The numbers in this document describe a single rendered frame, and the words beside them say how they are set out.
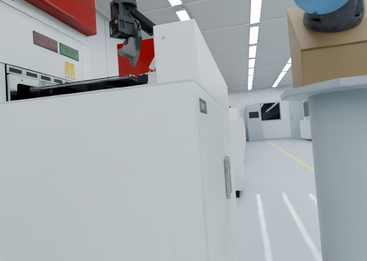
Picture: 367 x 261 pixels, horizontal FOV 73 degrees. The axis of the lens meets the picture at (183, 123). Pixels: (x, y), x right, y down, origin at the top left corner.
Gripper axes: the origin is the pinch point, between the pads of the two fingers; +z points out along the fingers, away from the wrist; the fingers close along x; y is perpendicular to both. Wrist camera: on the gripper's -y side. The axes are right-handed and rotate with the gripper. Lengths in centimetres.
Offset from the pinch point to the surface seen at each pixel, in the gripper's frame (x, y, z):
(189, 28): 37.0, 7.6, 1.7
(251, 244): -18, -83, 100
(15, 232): 9, 38, 44
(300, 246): 4, -100, 99
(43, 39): -28.1, 22.4, -12.8
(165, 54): 32.6, 11.1, 6.7
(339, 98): 53, -29, 18
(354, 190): 55, -29, 41
